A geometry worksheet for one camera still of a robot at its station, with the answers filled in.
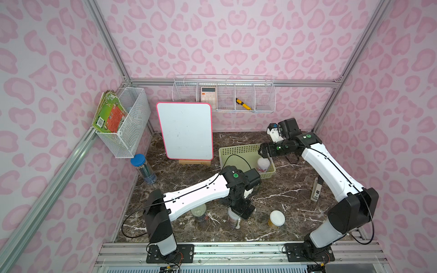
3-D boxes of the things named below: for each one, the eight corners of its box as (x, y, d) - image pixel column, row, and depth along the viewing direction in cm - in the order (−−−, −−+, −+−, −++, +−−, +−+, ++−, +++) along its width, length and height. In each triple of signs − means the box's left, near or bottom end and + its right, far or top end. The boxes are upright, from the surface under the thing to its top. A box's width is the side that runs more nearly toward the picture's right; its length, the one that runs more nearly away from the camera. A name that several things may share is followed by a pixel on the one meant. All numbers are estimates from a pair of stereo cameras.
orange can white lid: (268, 228, 81) (271, 224, 76) (266, 215, 85) (269, 210, 80) (282, 228, 81) (286, 224, 76) (279, 215, 85) (283, 210, 80)
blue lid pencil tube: (146, 184, 97) (130, 163, 81) (149, 175, 101) (134, 153, 85) (155, 184, 97) (141, 163, 81) (158, 175, 101) (145, 153, 85)
